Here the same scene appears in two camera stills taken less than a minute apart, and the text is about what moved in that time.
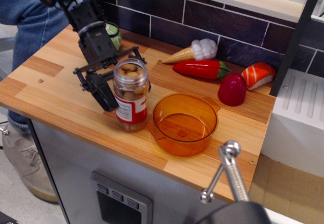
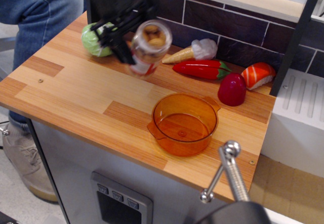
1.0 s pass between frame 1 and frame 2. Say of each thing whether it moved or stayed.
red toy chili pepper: stayed
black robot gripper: moved
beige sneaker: stayed
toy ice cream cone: stayed
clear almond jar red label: moved
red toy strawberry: stayed
